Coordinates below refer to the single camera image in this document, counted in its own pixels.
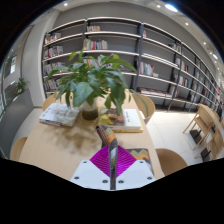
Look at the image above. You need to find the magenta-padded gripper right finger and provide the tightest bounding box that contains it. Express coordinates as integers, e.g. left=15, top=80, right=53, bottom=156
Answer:
left=116, top=145, right=157, bottom=191

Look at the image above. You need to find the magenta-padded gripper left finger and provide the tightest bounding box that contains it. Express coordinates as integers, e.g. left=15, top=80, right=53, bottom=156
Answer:
left=70, top=144, right=111, bottom=191

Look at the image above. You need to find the zigzag striped grey-backed towel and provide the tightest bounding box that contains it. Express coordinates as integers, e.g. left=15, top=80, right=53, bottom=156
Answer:
left=95, top=124, right=155, bottom=191

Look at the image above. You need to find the light wooden chair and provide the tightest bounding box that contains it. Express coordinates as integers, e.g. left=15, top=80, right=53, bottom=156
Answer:
left=9, top=136, right=29, bottom=163
left=155, top=147, right=189, bottom=177
left=41, top=94, right=58, bottom=113
left=131, top=92, right=157, bottom=125

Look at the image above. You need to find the yellow book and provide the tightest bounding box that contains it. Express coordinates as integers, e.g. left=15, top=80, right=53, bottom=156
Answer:
left=97, top=124, right=145, bottom=134

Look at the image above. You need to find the white picture-cover book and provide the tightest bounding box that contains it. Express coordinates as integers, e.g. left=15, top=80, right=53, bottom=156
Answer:
left=97, top=107, right=143, bottom=131

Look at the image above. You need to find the white book stack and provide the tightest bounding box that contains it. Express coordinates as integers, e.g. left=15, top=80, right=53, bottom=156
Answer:
left=38, top=102, right=81, bottom=128

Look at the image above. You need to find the green potted plant white pot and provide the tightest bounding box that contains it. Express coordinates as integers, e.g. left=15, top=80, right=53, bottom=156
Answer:
left=46, top=46, right=150, bottom=121

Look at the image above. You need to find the small green plant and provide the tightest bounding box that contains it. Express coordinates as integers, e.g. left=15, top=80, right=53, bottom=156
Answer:
left=14, top=76, right=31, bottom=95

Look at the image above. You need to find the grey bookshelf unit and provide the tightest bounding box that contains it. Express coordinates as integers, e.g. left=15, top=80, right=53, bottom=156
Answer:
left=41, top=16, right=223, bottom=113

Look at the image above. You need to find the ceiling lights group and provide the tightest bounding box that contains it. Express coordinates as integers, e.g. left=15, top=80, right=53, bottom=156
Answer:
left=62, top=1, right=219, bottom=60

